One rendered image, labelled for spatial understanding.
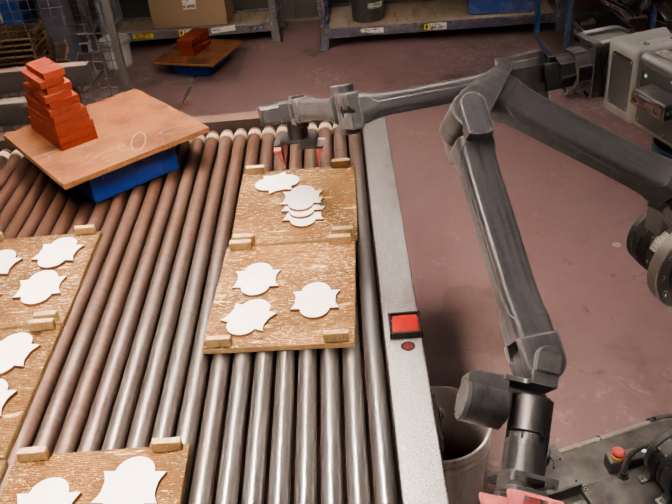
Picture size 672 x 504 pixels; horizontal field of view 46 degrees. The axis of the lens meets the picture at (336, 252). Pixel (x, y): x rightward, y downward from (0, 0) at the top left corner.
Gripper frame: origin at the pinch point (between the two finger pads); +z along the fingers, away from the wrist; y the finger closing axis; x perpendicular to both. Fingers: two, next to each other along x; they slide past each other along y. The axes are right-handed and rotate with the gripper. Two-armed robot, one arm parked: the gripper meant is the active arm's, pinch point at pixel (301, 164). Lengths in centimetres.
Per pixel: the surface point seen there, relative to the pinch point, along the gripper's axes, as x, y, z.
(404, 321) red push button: -59, 28, 11
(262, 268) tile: -37.7, -8.0, 9.1
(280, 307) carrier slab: -53, -2, 10
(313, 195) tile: -5.0, 2.9, 7.6
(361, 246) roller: -25.8, 17.0, 11.9
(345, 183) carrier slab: 5.7, 11.5, 10.4
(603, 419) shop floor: -5, 94, 104
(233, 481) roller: -103, -5, 12
